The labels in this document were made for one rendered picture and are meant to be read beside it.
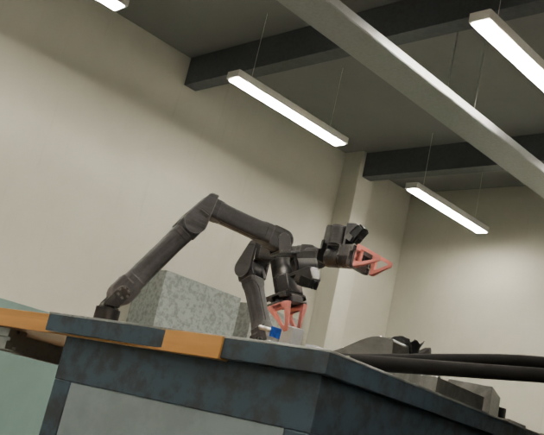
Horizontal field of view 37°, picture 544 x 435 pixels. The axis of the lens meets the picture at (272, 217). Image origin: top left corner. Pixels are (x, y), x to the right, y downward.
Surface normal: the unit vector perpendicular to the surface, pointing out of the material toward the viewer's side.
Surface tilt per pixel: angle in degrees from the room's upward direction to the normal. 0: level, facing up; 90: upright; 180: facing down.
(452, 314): 90
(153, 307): 90
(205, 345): 90
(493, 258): 90
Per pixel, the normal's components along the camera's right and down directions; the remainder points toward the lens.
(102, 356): -0.58, -0.33
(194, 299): 0.69, -0.04
